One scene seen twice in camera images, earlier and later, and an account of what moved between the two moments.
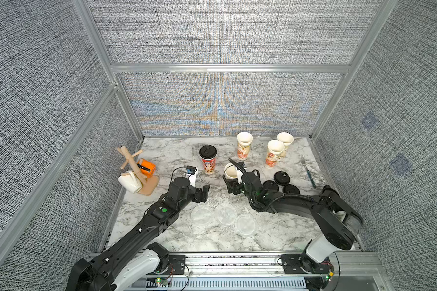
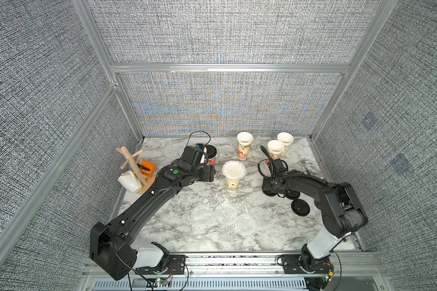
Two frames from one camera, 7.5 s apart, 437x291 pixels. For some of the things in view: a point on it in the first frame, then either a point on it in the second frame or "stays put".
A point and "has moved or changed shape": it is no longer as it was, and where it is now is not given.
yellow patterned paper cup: [230, 171] has moved or changed shape
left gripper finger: [204, 192] → [211, 173]
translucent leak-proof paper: [246, 224] stays put
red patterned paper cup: [209, 165] stays put
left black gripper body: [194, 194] → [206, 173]
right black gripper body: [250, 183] → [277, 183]
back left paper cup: [244, 142] stays put
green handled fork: [303, 160] stays put
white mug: [131, 182] stays put
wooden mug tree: [149, 183] stays put
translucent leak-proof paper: [202, 215] stays put
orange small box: [146, 167] stays put
